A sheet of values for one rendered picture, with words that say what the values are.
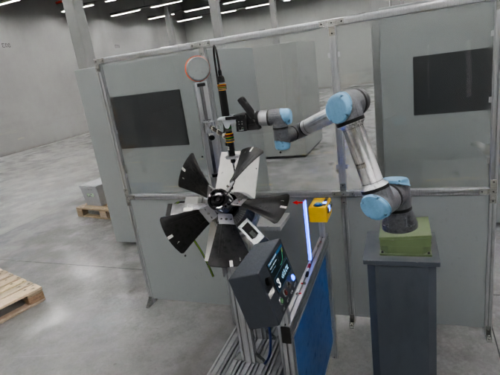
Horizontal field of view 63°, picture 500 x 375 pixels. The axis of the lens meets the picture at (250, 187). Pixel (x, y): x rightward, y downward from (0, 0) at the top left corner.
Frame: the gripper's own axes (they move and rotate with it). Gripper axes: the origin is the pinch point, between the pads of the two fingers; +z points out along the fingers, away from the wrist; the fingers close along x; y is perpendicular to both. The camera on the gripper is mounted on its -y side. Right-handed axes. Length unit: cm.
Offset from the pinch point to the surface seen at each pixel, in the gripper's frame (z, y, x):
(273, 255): -43, 39, -69
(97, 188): 338, 123, 270
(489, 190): -130, 64, 69
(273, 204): -22, 46, -1
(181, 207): 38, 51, 8
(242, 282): -37, 41, -83
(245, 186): 4, 45, 28
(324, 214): -43, 60, 21
